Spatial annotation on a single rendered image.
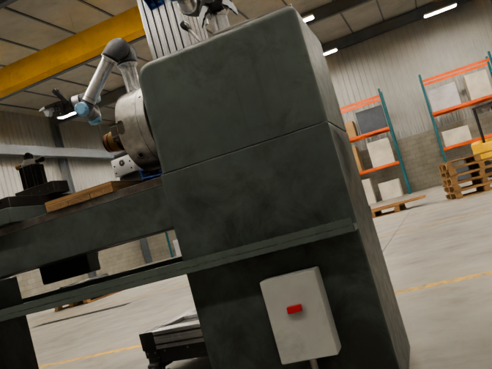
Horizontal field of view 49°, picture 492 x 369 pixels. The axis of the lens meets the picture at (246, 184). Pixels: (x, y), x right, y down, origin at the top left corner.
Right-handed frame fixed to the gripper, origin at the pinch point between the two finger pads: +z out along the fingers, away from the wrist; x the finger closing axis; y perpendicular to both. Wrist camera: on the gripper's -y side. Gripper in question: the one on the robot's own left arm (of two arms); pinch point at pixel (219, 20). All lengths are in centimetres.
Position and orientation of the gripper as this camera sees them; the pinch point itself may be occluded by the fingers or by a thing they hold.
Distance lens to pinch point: 218.6
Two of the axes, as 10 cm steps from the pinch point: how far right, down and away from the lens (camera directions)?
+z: 2.5, 9.1, -3.4
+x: -9.4, 3.1, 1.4
